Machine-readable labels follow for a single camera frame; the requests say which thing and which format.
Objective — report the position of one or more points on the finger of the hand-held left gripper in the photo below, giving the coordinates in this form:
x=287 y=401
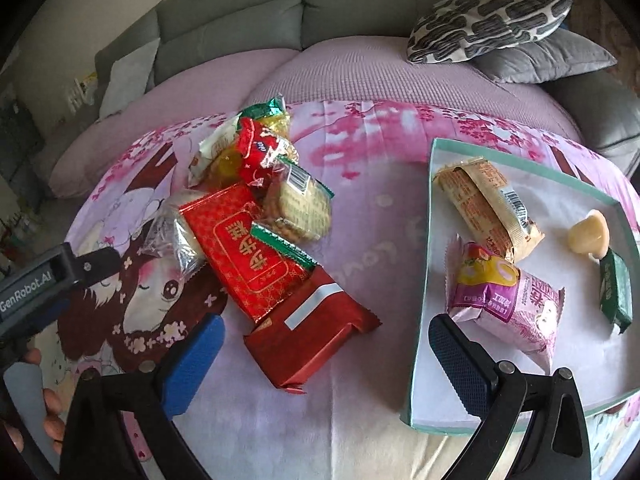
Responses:
x=97 y=265

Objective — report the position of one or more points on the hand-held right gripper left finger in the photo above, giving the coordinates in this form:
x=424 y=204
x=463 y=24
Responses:
x=187 y=365

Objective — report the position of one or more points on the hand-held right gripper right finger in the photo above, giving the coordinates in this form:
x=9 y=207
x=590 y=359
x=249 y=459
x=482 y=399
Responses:
x=460 y=365

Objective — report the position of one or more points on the teal shallow box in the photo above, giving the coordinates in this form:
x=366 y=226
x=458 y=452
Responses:
x=450 y=400

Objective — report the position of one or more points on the purple snack packet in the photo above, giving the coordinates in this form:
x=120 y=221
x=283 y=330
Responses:
x=505 y=305

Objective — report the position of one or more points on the clear rice cracker packet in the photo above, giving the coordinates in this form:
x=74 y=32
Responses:
x=172 y=240

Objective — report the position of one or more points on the dark red white-label packet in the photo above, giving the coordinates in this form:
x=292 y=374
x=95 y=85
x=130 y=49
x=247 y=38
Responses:
x=305 y=345

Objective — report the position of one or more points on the red gold-patterned snack packet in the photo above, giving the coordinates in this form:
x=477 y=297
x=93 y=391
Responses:
x=240 y=250

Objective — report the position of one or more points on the beige barcode snack packet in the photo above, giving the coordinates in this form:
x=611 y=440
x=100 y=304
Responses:
x=480 y=205

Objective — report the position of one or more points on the pale mushroom cookie packet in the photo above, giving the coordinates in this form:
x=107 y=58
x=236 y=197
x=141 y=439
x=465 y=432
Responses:
x=215 y=147

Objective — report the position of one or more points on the green snack packet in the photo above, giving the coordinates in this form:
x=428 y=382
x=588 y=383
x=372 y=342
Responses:
x=614 y=290

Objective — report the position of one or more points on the cream candy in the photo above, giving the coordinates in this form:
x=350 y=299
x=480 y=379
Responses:
x=590 y=235

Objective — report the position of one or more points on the small red snack packet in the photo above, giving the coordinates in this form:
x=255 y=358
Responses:
x=255 y=155

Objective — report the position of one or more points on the person's left hand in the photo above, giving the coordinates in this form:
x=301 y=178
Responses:
x=55 y=415

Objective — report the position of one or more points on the dark storage cabinet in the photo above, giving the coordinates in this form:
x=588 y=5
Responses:
x=20 y=130

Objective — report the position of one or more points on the pink printed blanket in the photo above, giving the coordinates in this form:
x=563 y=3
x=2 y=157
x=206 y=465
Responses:
x=360 y=240

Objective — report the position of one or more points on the white and yellow toy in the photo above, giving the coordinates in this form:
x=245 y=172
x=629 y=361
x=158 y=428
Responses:
x=80 y=92

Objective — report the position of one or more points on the light grey pillow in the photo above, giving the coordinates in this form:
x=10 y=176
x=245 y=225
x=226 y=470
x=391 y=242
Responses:
x=127 y=80

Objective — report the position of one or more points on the clear round cracker packet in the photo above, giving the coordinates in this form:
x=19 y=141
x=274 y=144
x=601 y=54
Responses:
x=300 y=207

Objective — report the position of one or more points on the yellow green-ended snack packet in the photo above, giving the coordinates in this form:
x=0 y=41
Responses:
x=275 y=127

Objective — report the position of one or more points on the grey sofa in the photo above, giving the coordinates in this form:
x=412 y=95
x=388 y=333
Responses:
x=240 y=20

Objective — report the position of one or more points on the grey leather cushion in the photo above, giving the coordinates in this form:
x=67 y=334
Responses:
x=600 y=110

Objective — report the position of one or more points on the pink knitted sofa cover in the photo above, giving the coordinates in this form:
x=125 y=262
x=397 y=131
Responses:
x=350 y=70

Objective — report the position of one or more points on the grey fabric pillow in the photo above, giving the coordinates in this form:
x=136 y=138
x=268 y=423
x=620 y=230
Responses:
x=550 y=60

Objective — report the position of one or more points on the black white patterned pillow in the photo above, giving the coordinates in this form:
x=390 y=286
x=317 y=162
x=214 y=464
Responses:
x=480 y=15

